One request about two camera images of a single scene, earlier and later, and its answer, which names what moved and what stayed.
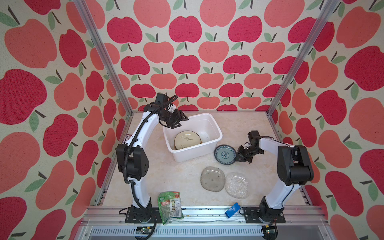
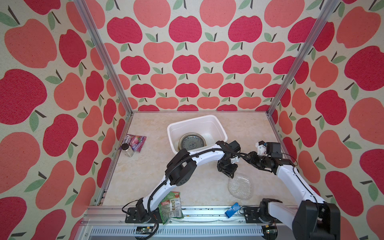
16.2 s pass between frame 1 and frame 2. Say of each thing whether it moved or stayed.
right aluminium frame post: stayed
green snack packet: stayed
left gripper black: moved
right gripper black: moved
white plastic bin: stayed
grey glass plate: moved
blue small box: stayed
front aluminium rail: stayed
